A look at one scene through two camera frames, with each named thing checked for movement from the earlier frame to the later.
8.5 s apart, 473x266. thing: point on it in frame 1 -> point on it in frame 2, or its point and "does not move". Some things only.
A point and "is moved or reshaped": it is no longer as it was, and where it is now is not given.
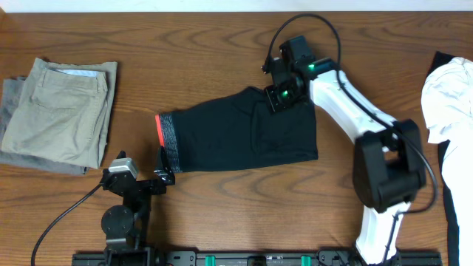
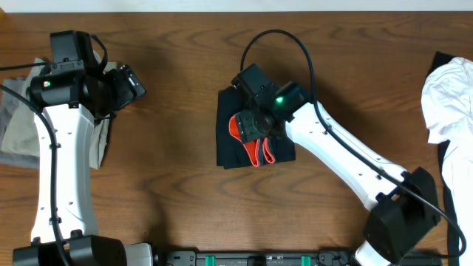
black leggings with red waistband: (239, 129) is moved or reshaped
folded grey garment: (11, 90) does not move
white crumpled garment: (446, 106) does not move
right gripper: (277, 106) -> (247, 128)
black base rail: (250, 258) does not move
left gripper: (165, 179) -> (126, 95)
